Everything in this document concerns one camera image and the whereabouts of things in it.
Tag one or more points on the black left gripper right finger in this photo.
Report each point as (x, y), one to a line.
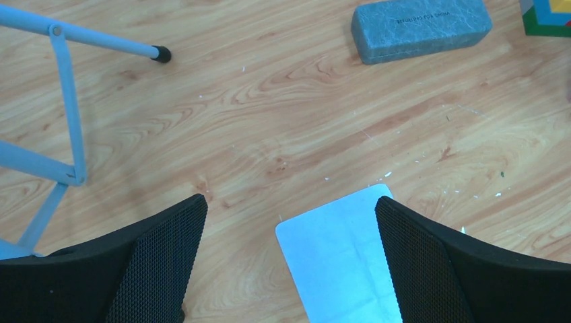
(442, 275)

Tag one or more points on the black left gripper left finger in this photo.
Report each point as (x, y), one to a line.
(138, 273)

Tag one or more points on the light blue cleaning cloth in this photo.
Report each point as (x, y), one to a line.
(335, 255)

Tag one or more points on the grey glasses case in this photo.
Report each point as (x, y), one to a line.
(388, 31)

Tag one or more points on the colourful toy brick block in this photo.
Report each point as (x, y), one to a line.
(546, 17)

